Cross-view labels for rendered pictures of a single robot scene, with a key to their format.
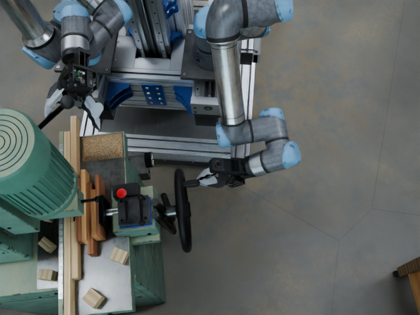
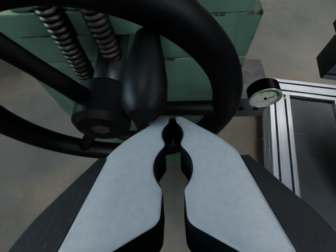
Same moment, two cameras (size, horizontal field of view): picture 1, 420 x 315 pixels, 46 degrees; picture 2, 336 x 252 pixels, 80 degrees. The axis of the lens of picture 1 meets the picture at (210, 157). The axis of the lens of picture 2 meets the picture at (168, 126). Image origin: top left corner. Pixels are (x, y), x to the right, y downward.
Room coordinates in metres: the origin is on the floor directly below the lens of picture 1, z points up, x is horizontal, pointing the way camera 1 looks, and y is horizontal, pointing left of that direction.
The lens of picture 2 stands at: (0.54, -0.01, 1.00)
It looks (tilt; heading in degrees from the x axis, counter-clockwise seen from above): 62 degrees down; 93
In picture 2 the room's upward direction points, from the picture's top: 4 degrees counter-clockwise
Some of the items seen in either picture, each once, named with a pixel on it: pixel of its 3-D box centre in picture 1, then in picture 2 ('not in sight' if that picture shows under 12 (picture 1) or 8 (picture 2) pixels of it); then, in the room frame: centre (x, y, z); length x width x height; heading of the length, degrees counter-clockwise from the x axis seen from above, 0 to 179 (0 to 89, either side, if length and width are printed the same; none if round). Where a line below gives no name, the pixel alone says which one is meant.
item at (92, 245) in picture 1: (91, 219); not in sight; (0.43, 0.40, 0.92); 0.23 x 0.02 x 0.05; 0
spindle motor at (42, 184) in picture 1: (24, 167); not in sight; (0.46, 0.45, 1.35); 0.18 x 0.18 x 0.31
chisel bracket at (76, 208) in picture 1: (59, 204); not in sight; (0.46, 0.47, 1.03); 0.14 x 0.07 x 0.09; 90
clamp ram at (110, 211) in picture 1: (113, 211); not in sight; (0.44, 0.32, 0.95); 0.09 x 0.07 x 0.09; 0
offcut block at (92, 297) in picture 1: (93, 298); not in sight; (0.19, 0.40, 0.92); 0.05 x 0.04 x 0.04; 48
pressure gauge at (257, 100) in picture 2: (148, 160); (261, 94); (0.72, 0.24, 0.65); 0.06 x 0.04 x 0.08; 0
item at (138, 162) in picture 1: (134, 168); (245, 88); (0.72, 0.31, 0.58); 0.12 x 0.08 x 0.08; 90
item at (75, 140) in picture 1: (75, 193); not in sight; (0.53, 0.45, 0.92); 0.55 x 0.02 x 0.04; 0
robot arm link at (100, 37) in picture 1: (89, 43); not in sight; (0.89, 0.32, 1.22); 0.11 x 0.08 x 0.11; 136
